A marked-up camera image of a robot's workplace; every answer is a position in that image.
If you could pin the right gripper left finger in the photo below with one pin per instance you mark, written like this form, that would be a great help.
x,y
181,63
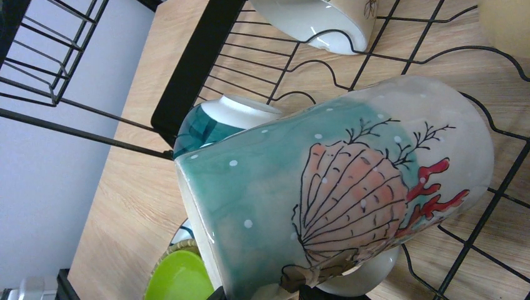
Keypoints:
x,y
218,294

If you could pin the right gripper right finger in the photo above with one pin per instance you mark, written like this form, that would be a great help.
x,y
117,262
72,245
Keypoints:
x,y
313,293

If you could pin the beige mug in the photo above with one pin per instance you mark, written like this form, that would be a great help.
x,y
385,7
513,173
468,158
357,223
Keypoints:
x,y
300,200

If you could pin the teal patterned white bowl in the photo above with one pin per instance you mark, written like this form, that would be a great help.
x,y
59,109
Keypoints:
x,y
214,120

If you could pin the plain white bowl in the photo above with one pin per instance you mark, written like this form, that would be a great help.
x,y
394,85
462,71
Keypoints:
x,y
339,27

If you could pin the yellow mug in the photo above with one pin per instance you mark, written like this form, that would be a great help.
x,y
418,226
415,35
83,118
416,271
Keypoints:
x,y
505,23

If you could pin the green plate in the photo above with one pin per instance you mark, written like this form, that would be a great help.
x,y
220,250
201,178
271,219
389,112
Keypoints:
x,y
179,273

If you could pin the blue striped white plate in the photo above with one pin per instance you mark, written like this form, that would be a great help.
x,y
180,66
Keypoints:
x,y
184,232

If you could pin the black wire dish rack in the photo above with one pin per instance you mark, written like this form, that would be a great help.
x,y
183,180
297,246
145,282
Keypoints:
x,y
482,254

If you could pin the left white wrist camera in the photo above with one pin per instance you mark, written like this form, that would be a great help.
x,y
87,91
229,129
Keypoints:
x,y
33,287

